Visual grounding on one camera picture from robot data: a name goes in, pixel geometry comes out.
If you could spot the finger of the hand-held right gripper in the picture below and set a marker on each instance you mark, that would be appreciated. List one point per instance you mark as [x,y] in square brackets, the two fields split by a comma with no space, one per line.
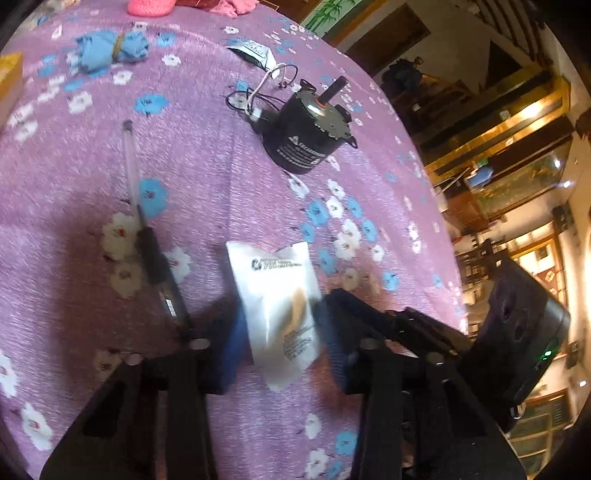
[434,330]

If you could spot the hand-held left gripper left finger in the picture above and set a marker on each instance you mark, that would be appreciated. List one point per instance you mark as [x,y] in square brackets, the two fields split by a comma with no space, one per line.
[233,350]

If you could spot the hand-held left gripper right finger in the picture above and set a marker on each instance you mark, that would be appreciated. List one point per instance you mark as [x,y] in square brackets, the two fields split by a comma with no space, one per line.
[332,341]

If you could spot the white pouch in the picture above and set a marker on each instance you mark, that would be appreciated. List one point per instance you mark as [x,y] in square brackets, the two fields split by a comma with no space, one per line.
[272,295]

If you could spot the white foam box yellow tape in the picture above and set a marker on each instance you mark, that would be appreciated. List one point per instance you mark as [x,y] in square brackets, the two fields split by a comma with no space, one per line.
[9,87]

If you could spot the black capped clear pen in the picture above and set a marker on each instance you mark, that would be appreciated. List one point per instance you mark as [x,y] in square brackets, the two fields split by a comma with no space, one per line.
[152,254]

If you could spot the glass aquarium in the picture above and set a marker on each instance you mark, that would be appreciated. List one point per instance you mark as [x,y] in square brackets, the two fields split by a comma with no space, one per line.
[517,182]

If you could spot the black electric motor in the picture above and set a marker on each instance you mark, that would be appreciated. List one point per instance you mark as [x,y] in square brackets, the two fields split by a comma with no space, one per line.
[304,134]

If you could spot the small white printed packet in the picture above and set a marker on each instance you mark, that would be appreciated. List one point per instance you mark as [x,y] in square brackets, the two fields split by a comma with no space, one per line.
[253,51]

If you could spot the blue cloth bundle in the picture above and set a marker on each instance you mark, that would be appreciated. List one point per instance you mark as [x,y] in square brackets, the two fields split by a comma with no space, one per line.
[99,50]

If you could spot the pink cloth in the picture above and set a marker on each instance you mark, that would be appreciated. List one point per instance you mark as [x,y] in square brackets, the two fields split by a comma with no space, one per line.
[221,7]

